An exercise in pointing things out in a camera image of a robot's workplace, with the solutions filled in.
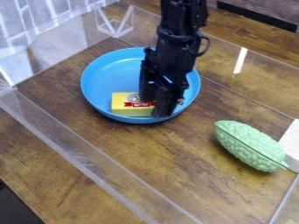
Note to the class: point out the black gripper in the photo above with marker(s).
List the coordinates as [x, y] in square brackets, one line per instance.
[170, 61]

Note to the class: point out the yellow butter block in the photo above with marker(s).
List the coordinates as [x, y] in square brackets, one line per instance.
[126, 104]

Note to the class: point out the blue round tray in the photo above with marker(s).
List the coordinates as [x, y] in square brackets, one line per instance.
[114, 73]

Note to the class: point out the white sponge block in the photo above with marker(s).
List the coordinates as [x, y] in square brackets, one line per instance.
[290, 143]

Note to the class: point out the green bitter melon toy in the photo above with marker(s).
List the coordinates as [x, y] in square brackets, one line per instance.
[251, 146]

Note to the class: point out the black baseboard strip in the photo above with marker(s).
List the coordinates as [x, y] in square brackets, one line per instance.
[277, 22]

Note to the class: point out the clear acrylic enclosure wall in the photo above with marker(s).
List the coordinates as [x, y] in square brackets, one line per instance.
[87, 170]

